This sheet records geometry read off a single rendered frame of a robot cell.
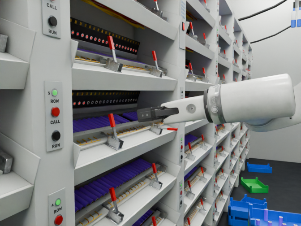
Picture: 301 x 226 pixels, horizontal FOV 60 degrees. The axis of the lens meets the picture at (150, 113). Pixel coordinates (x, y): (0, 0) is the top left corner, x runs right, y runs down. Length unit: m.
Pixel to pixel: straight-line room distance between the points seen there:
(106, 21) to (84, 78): 0.46
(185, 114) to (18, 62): 0.32
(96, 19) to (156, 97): 0.39
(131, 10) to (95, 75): 0.25
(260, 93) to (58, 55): 0.38
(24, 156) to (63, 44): 0.21
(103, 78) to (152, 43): 0.53
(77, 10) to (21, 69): 0.46
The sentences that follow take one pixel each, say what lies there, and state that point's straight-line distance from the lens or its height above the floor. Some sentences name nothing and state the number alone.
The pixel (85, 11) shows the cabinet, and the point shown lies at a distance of 0.91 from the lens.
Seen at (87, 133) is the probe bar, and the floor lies 1.00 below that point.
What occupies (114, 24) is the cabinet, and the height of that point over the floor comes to 1.36.
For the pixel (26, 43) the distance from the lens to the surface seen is 0.47.
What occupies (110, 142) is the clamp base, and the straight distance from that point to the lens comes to 0.69.
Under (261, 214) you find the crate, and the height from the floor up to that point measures 0.42.
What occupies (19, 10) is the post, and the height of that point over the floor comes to 1.23.
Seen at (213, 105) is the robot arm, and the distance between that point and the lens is 0.55.
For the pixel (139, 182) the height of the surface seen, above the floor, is 0.79.
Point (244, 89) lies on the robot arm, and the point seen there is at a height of 1.11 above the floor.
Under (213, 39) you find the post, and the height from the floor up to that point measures 1.43.
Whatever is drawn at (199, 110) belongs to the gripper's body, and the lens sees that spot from 0.55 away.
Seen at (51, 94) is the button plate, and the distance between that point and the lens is 0.49.
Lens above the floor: 1.10
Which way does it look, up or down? 5 degrees down
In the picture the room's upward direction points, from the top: straight up
